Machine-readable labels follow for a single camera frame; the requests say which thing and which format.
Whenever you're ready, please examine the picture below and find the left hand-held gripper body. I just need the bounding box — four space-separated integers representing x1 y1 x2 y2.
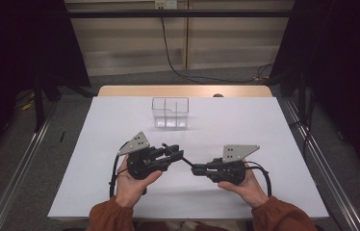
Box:
116 131 169 181

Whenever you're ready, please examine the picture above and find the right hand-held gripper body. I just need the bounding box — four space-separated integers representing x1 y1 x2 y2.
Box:
211 144 261 187

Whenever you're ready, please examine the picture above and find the clear plastic organizer box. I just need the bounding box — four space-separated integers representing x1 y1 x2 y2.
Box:
151 96 191 130

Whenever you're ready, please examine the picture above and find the person's right hand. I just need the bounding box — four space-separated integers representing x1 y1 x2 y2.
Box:
217 167 270 210

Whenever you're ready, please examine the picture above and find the person's left hand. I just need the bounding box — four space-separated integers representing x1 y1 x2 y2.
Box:
114 156 164 209

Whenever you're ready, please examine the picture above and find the white table board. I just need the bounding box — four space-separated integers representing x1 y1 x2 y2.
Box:
47 95 330 221

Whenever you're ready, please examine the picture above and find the black metal stand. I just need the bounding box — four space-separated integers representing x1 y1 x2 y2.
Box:
32 73 64 133
296 70 309 124

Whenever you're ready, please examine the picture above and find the black curtain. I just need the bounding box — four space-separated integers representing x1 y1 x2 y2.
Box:
269 0 360 187
0 0 91 167

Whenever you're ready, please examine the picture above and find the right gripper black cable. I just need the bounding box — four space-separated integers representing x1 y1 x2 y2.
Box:
244 160 272 197

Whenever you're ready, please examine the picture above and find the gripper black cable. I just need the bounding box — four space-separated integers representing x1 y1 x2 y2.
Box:
244 160 272 197
109 141 131 199

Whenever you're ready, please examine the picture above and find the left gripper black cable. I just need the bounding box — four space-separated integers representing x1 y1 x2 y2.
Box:
109 141 131 199

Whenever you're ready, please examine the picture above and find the thin black floor cable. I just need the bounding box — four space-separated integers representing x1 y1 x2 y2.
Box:
288 92 317 155

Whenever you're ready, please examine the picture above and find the long black wall cable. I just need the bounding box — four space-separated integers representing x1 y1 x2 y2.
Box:
159 6 275 85

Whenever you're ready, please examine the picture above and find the aluminium floor rail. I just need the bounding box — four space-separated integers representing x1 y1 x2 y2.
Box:
283 97 360 231
0 100 59 231

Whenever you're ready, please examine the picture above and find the black horizontal frame bar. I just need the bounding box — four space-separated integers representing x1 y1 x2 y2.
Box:
66 9 293 18

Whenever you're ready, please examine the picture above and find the white wall socket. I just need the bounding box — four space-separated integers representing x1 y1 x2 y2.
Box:
154 0 178 10

